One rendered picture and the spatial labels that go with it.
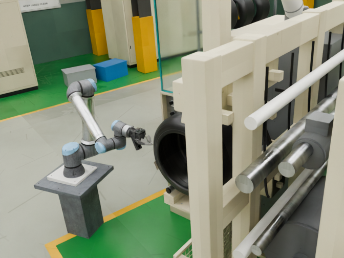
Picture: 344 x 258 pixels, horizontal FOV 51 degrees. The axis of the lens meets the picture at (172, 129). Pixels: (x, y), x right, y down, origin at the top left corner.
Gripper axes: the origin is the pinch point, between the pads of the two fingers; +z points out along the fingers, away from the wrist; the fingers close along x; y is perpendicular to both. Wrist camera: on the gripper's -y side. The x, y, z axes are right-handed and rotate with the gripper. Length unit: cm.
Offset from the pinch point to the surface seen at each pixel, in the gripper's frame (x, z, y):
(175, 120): -8.6, 27.2, 33.0
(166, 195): -11.7, 24.5, -24.8
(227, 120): -38, 78, 63
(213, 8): 25, 26, 92
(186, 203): -6.3, 37.0, -28.3
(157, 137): -11.5, 16.1, 17.3
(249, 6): 386, -138, 19
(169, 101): 62, -35, 0
